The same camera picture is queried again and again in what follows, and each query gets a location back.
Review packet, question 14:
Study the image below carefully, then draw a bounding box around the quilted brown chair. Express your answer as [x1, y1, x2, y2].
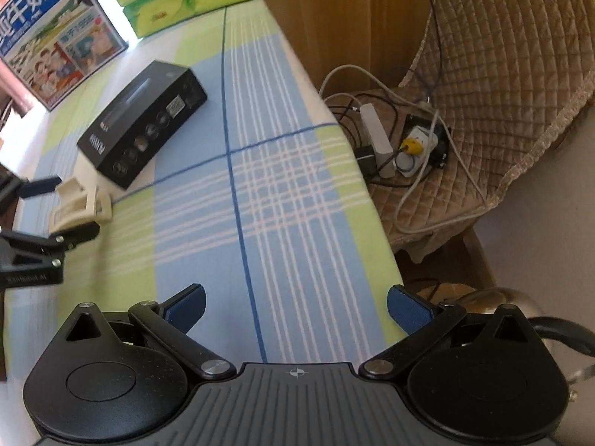
[325, 0, 595, 263]

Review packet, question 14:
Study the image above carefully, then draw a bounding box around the metal kettle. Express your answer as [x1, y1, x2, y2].
[457, 286, 595, 387]

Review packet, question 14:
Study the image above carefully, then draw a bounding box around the cream hair claw clip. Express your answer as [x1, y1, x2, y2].
[48, 177, 112, 234]

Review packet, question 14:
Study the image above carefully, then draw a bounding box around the black shaver box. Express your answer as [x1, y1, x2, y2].
[78, 61, 208, 189]

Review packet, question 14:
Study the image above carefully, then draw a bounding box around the white power strip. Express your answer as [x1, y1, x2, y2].
[359, 104, 395, 179]

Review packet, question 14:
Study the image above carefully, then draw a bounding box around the blue milk carton box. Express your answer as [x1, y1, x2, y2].
[1, 0, 128, 111]

